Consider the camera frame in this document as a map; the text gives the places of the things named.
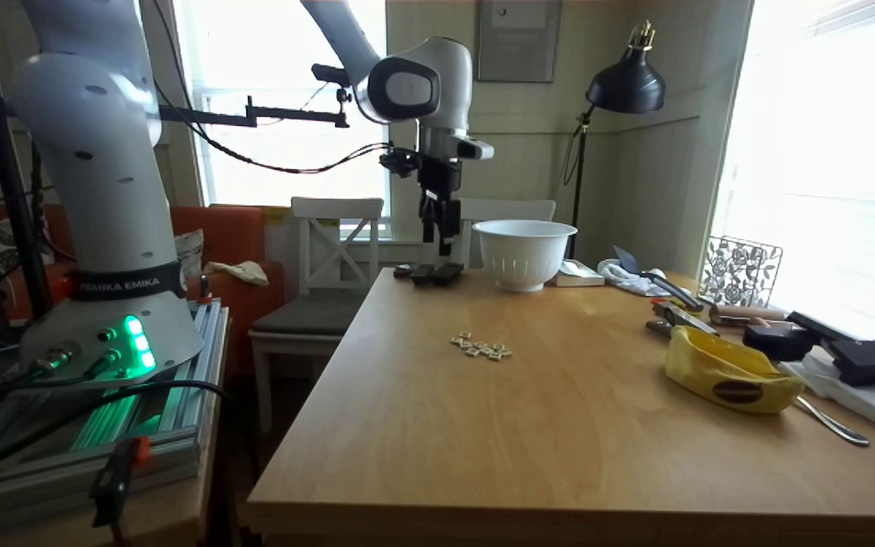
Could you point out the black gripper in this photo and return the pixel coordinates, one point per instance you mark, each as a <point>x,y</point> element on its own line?
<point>437,181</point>

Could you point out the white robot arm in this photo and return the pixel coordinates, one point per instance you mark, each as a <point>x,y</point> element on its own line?
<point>90,106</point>

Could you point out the black remote control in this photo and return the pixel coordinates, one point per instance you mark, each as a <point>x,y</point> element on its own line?
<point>436,275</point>

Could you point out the white plastic colander bowl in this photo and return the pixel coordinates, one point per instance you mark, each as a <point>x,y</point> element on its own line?
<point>522,253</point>

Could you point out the white wooden chair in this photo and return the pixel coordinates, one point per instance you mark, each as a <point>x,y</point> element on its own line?
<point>337,260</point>

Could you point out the black desk lamp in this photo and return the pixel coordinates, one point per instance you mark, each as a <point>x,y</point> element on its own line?
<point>631,86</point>

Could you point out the yellow plastic container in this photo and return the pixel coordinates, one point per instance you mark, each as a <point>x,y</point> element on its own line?
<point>726,373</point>

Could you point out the metal spoon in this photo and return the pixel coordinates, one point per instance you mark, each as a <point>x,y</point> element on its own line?
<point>830,422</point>

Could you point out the black stapler tool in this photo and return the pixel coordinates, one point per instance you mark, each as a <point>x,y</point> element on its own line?
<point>797,335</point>

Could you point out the framed wall picture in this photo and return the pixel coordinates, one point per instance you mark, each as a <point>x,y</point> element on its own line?
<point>517,41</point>

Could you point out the camera on black boom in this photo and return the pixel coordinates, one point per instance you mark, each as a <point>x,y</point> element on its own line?
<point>253,112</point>

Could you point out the white wire lattice cube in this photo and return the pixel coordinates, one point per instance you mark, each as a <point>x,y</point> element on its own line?
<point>740,270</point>

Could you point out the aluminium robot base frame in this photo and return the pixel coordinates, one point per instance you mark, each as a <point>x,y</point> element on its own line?
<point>53,446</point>

